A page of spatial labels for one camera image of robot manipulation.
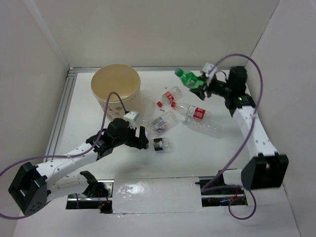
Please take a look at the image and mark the green plastic bottle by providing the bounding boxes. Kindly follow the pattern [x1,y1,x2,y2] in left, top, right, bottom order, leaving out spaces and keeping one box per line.
[174,68,207,89]

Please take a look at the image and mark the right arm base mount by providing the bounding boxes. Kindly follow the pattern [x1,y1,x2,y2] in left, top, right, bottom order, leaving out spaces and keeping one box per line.
[195,177,247,207]

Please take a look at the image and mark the aluminium frame rail back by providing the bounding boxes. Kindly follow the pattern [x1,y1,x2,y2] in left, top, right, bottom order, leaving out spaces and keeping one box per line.
[69,66,202,74]

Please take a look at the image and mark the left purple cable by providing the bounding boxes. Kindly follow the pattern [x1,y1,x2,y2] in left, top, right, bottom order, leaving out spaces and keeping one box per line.
[0,92,129,220]

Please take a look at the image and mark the aluminium frame rail left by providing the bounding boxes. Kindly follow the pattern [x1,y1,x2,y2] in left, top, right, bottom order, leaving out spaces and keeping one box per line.
[45,69,78,156]

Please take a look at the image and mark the aluminium frame rail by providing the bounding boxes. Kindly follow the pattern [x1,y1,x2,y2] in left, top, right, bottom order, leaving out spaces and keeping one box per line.
[45,69,78,156]
[69,66,202,74]

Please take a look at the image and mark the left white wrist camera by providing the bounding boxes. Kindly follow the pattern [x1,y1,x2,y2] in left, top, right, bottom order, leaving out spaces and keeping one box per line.
[123,111,139,129]

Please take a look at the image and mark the small red label bottle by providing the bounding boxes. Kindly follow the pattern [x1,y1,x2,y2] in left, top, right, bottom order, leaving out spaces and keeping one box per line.
[157,86,181,108]

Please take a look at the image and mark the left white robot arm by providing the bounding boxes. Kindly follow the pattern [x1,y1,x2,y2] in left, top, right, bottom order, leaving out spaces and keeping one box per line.
[8,118,149,216]

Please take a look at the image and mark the black label plastic bottle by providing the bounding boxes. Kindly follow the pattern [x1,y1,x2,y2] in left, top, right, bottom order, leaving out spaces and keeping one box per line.
[148,137,171,152]

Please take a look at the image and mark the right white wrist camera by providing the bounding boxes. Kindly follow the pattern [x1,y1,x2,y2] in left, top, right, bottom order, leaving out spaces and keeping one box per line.
[201,63,218,78]

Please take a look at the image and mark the long red label bottle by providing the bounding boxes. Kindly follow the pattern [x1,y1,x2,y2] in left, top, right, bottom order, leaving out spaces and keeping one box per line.
[171,102,212,120]

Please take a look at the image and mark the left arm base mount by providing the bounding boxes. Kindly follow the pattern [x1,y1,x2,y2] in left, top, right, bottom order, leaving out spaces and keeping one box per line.
[66,180,114,214]

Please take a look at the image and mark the white tape sheet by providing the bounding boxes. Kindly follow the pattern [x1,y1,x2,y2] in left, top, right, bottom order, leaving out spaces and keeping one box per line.
[112,177,202,214]

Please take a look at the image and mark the blue label clear bottle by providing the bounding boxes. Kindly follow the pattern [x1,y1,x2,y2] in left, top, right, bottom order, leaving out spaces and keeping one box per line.
[146,111,178,135]

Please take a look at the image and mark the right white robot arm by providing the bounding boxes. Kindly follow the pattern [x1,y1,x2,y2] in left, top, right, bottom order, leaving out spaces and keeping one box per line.
[192,63,289,194]

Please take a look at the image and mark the clear ribbed bottle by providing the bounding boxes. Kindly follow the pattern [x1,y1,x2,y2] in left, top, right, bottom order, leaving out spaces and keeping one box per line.
[181,117,221,138]

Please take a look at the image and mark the tan round paper bin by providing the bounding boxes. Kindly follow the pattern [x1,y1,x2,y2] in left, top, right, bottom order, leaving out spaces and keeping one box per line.
[91,64,142,120]

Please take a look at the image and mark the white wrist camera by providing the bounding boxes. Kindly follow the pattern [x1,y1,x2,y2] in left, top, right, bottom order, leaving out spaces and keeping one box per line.
[201,63,218,78]
[123,111,139,129]

